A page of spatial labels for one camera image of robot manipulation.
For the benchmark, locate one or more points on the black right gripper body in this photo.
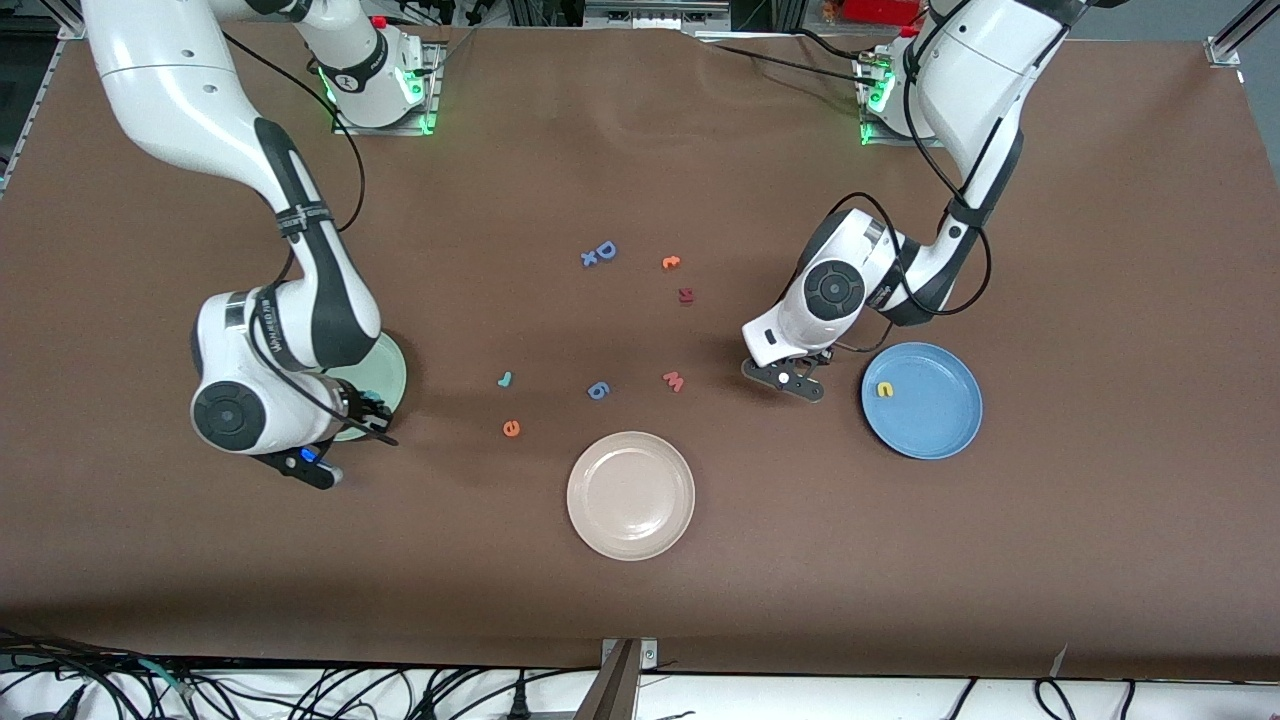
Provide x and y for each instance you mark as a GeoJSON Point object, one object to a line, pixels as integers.
{"type": "Point", "coordinates": [362, 411]}

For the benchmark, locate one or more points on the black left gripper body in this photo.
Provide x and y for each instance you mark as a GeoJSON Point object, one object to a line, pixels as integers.
{"type": "Point", "coordinates": [822, 355]}

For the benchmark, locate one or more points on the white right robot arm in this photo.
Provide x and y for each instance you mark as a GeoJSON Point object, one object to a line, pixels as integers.
{"type": "Point", "coordinates": [170, 90]}

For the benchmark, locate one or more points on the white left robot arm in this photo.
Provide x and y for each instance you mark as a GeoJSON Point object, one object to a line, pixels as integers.
{"type": "Point", "coordinates": [980, 70]}

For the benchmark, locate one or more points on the green plate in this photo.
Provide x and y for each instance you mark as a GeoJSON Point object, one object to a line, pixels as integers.
{"type": "Point", "coordinates": [392, 375]}

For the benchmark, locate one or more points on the blue plate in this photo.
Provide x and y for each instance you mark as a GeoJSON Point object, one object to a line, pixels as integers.
{"type": "Point", "coordinates": [925, 425]}

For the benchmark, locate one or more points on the pink letter w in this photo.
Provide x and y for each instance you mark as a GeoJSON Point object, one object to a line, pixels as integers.
{"type": "Point", "coordinates": [674, 382]}

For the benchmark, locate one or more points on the blue digit 6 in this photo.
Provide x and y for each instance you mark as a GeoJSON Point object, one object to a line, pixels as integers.
{"type": "Point", "coordinates": [598, 390]}

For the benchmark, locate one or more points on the blue letter D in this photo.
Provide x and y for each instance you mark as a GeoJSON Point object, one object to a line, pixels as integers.
{"type": "Point", "coordinates": [613, 251]}

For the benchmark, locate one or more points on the beige plate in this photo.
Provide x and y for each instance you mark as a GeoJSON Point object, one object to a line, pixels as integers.
{"type": "Point", "coordinates": [630, 495]}

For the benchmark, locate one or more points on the brown table cover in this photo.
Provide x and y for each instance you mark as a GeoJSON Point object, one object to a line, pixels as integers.
{"type": "Point", "coordinates": [640, 600]}

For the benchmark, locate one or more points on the black power plug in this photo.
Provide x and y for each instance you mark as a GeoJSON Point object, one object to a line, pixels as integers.
{"type": "Point", "coordinates": [518, 705]}

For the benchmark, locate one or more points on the aluminium support beam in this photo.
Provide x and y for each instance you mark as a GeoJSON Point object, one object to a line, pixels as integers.
{"type": "Point", "coordinates": [610, 695]}

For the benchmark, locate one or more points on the red box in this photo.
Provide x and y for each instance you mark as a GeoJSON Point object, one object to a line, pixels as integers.
{"type": "Point", "coordinates": [880, 10]}

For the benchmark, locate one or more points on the grey power strip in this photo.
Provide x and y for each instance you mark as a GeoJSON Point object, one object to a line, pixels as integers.
{"type": "Point", "coordinates": [655, 15]}

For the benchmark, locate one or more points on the white tape scrap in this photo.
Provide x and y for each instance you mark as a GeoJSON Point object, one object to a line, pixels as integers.
{"type": "Point", "coordinates": [1060, 662]}

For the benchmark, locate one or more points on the aluminium corner profile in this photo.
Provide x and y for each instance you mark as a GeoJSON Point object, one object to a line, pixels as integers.
{"type": "Point", "coordinates": [1225, 45]}

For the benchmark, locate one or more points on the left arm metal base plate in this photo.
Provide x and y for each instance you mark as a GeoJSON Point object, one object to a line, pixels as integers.
{"type": "Point", "coordinates": [880, 135]}

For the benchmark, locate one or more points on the metal table bracket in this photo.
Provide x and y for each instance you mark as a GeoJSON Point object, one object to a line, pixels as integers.
{"type": "Point", "coordinates": [648, 655]}

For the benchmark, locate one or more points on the aluminium table frame rail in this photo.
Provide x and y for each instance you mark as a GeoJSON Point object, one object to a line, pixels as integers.
{"type": "Point", "coordinates": [40, 100]}

